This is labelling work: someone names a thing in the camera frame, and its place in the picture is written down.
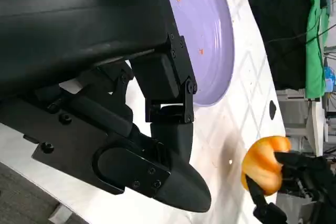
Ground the blue device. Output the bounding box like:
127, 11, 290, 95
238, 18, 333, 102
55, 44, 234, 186
324, 66, 336, 92

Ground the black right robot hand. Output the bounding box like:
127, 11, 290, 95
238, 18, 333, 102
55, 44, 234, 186
246, 150, 336, 224

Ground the black curtain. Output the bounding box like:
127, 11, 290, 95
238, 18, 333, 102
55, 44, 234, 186
240, 0, 322, 91

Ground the lilac plate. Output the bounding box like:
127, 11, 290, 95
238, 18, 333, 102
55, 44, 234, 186
151, 0, 235, 108

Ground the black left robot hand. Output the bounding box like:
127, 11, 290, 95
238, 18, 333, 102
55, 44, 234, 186
0, 0, 212, 214

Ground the green cloth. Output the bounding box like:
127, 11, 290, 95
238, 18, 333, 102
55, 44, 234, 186
305, 0, 331, 99

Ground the black table cable grommet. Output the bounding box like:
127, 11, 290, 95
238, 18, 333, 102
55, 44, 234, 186
269, 100, 277, 120

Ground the black cable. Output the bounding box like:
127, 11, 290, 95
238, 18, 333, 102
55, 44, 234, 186
264, 23, 336, 45

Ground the white workshop desk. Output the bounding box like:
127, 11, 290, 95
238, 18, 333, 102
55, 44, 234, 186
275, 89, 325, 156

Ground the orange and white bread roll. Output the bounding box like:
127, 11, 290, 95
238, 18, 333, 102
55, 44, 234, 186
240, 135, 292, 196

